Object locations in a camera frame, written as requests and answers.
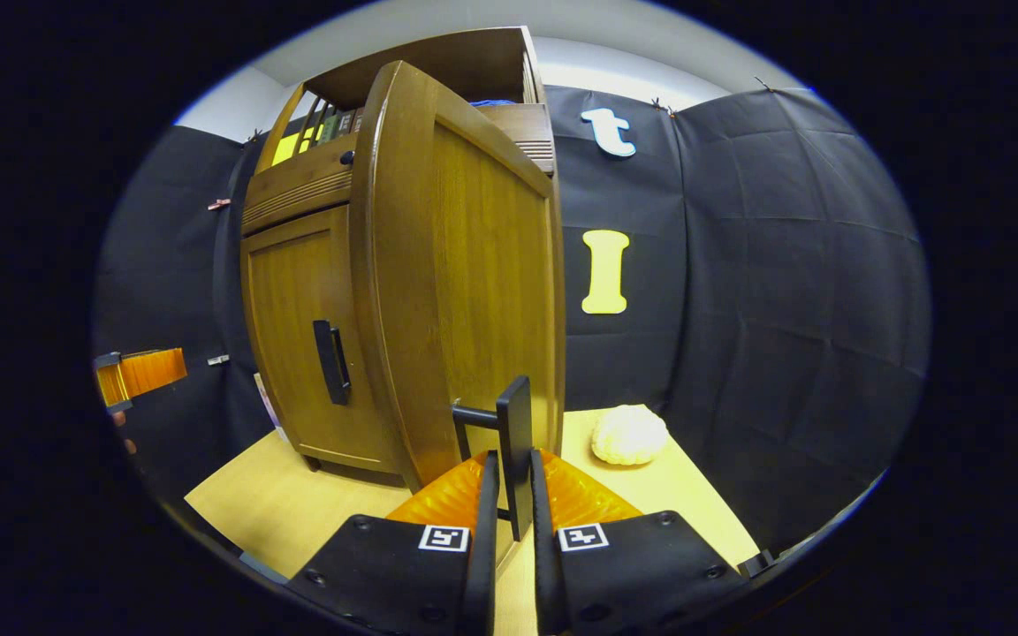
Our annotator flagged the black backdrop cloth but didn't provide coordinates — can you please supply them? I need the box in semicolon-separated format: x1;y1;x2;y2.
94;84;930;557

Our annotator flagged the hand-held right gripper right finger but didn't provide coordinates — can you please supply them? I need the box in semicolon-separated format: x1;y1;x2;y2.
531;449;744;636

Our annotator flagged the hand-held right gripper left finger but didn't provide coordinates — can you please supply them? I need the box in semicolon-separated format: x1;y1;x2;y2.
288;450;501;636

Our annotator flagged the wooden double-door shoe cabinet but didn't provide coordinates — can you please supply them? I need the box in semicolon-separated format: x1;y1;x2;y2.
239;26;563;487

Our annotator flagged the wooden cabinet drawer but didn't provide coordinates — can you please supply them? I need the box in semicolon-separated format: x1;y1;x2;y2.
241;132;358;238

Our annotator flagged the cream pumpkin-shaped object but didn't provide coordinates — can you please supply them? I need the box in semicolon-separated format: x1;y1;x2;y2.
591;405;670;466

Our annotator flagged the wooden shoe cabinet door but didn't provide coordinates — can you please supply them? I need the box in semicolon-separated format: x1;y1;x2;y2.
348;60;566;566
241;203;406;475

